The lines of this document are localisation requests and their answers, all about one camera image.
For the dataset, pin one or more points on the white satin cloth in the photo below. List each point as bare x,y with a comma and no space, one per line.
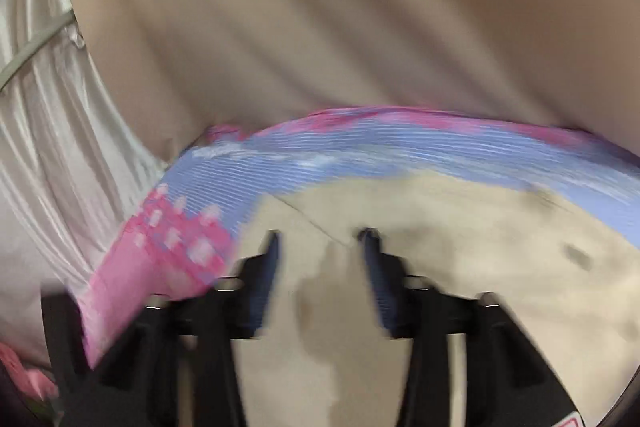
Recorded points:
55,147

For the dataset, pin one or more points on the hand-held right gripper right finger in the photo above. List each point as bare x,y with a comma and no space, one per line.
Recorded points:
372,263

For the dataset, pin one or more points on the beige bed sheet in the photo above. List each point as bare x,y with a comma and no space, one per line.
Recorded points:
310,12

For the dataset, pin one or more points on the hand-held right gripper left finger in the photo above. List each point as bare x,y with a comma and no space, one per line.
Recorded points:
271,257

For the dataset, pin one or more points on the pink and blue striped cloth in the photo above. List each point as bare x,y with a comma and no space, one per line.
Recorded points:
320,147

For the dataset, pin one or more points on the cream stained small garment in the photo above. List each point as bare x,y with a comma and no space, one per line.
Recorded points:
450,227

